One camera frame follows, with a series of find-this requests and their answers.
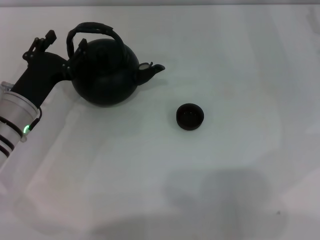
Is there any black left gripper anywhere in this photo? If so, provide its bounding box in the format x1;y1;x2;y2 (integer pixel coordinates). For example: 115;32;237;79
11;29;88;108

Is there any black round teapot with handle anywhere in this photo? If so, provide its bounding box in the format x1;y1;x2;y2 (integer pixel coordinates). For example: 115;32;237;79
66;21;166;108

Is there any small dark teacup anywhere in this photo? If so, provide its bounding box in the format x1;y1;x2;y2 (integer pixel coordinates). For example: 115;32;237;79
176;102;205;132

